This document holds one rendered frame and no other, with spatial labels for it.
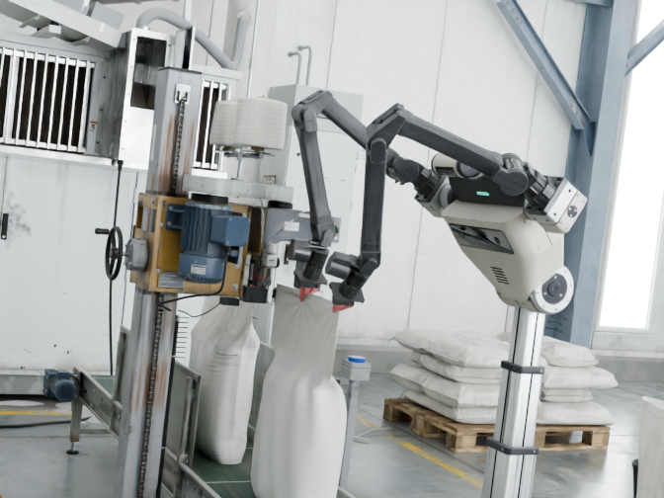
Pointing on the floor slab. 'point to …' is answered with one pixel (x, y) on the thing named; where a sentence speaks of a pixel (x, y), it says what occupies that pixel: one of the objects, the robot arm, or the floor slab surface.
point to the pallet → (459, 441)
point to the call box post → (349, 431)
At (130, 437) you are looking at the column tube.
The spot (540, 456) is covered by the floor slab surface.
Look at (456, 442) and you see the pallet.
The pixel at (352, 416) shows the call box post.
